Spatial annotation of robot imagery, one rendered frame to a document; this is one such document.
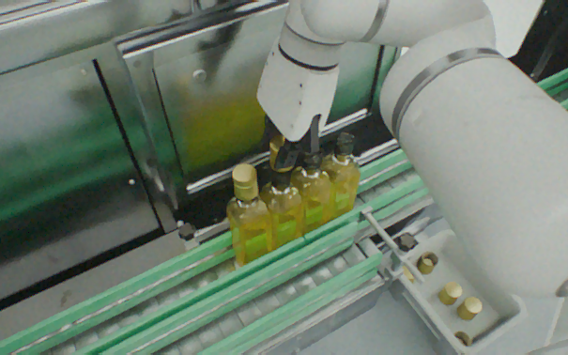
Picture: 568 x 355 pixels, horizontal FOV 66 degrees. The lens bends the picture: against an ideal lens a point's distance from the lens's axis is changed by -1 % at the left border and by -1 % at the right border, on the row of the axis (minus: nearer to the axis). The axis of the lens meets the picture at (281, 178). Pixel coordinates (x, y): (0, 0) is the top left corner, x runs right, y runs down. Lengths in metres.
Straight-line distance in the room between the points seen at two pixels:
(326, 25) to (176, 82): 0.30
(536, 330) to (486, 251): 0.86
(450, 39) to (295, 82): 0.26
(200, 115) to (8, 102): 0.25
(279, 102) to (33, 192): 0.41
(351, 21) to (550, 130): 0.21
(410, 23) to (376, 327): 0.69
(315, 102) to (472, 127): 0.30
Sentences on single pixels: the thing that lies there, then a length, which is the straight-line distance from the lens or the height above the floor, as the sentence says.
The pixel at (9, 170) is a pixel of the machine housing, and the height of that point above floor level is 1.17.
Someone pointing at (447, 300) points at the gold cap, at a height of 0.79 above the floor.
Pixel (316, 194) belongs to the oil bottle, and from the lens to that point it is 0.73.
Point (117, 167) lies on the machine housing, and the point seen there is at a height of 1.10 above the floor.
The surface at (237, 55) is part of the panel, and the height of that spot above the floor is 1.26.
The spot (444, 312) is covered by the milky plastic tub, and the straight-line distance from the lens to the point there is 1.00.
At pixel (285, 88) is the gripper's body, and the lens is 0.54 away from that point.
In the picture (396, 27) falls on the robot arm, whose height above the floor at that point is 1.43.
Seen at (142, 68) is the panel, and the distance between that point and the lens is 0.61.
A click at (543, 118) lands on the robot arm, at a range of 0.25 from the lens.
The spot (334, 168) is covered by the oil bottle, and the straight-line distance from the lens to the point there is 0.73.
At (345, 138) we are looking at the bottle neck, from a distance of 0.72.
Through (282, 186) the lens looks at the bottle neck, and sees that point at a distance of 0.68.
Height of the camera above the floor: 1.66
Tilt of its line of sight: 52 degrees down
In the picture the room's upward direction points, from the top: straight up
